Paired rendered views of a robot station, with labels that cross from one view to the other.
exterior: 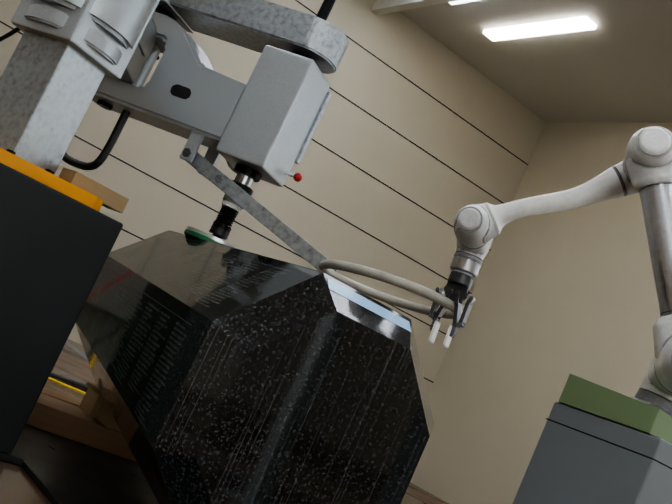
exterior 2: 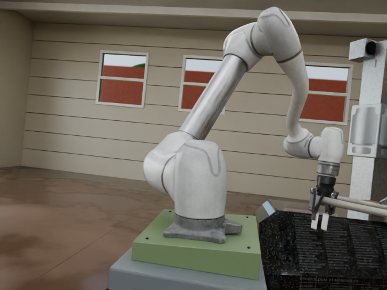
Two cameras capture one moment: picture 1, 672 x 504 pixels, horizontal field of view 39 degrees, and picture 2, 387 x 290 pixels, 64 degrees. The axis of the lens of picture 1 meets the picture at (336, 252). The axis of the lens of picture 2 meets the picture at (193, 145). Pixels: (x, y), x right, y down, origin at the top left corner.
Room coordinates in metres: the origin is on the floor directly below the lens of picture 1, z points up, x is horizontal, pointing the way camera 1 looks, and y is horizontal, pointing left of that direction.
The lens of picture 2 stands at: (3.32, -1.82, 1.14)
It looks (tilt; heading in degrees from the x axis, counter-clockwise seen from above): 1 degrees down; 129
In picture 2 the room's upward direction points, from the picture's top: 6 degrees clockwise
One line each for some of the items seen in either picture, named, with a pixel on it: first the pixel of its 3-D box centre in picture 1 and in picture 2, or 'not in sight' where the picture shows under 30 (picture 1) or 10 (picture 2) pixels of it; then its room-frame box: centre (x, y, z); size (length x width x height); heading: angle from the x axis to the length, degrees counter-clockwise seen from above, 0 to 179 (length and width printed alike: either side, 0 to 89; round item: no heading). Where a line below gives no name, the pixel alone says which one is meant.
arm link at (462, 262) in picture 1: (465, 265); (327, 169); (2.91, -0.39, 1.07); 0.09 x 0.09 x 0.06
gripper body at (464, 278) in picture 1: (457, 287); (325, 186); (2.91, -0.39, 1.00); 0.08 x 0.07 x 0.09; 55
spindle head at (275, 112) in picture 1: (253, 113); not in sight; (3.29, 0.47, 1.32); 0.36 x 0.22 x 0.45; 70
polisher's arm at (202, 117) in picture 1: (181, 93); not in sight; (3.41, 0.76, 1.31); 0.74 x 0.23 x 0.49; 70
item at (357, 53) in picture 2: not in sight; (362, 50); (2.71, 0.94, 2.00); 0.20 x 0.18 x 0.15; 123
